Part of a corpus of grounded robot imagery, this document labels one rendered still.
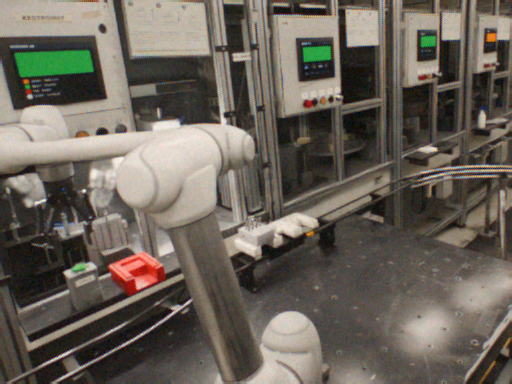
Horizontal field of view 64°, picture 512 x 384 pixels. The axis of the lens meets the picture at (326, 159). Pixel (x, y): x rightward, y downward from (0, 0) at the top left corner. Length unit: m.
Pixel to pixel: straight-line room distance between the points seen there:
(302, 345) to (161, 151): 0.62
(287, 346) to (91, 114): 0.95
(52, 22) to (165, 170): 0.82
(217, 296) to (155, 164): 0.30
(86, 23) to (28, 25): 0.15
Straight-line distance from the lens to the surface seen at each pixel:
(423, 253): 2.03
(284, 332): 1.13
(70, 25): 1.50
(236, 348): 0.96
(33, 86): 1.45
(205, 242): 0.86
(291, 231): 1.82
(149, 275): 1.59
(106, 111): 1.52
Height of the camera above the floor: 1.66
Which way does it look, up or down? 16 degrees down
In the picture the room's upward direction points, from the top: 3 degrees counter-clockwise
